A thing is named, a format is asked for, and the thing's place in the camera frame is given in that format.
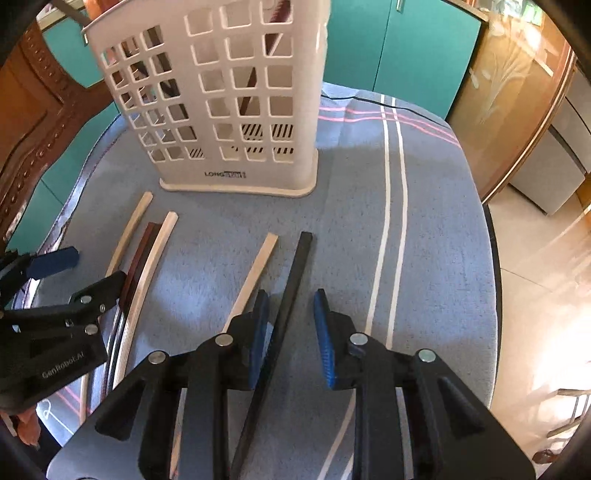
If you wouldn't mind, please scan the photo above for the white plastic utensil basket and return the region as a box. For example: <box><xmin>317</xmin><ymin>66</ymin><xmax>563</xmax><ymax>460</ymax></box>
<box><xmin>82</xmin><ymin>0</ymin><xmax>332</xmax><ymax>198</ymax></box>

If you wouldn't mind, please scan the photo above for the person's left hand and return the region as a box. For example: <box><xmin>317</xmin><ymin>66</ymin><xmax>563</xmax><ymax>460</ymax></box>
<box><xmin>17</xmin><ymin>410</ymin><xmax>43</xmax><ymax>446</ymax></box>

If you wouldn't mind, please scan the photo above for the slatted wooden chair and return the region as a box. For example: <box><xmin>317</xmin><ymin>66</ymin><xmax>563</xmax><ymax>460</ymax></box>
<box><xmin>545</xmin><ymin>387</ymin><xmax>591</xmax><ymax>439</ymax></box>

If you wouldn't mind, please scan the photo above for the grey refrigerator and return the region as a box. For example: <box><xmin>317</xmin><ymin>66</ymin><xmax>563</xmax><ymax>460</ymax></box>
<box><xmin>508</xmin><ymin>78</ymin><xmax>591</xmax><ymax>216</ymax></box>

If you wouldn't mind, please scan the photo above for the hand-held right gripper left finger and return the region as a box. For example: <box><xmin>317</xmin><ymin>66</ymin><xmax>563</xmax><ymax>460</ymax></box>
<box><xmin>46</xmin><ymin>290</ymin><xmax>271</xmax><ymax>480</ymax></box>

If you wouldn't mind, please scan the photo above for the carved wooden chair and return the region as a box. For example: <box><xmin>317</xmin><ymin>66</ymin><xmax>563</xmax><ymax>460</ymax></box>
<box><xmin>0</xmin><ymin>18</ymin><xmax>122</xmax><ymax>259</ymax></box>

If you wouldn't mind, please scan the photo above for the wood-framed glass sliding door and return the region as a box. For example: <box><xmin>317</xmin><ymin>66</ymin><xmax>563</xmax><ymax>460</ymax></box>
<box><xmin>445</xmin><ymin>0</ymin><xmax>581</xmax><ymax>205</ymax></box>

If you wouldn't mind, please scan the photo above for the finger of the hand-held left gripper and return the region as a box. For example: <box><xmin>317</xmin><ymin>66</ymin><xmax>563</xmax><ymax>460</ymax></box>
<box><xmin>0</xmin><ymin>247</ymin><xmax>81</xmax><ymax>306</ymax></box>
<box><xmin>0</xmin><ymin>271</ymin><xmax>129</xmax><ymax>326</ymax></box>

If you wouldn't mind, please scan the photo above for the brown chopstick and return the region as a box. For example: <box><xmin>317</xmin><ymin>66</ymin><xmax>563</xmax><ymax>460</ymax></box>
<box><xmin>117</xmin><ymin>222</ymin><xmax>163</xmax><ymax>319</ymax></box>
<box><xmin>238</xmin><ymin>0</ymin><xmax>294</xmax><ymax>118</ymax></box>

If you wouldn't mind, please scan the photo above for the blue plaid cloth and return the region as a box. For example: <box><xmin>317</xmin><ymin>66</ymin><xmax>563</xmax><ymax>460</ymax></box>
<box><xmin>9</xmin><ymin>80</ymin><xmax>502</xmax><ymax>480</ymax></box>

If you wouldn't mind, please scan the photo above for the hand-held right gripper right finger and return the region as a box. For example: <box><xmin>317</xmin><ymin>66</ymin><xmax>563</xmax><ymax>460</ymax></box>
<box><xmin>313</xmin><ymin>288</ymin><xmax>539</xmax><ymax>480</ymax></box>

